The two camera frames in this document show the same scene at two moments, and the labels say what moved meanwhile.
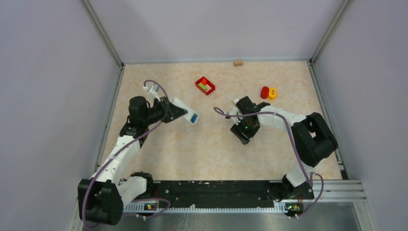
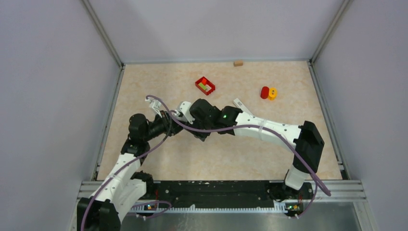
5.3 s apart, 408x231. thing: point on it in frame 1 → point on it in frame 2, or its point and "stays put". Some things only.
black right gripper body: [248, 129] → [205, 125]
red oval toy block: [264, 92] stays put
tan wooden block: [238, 63] stays put
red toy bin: [208, 82] stays put
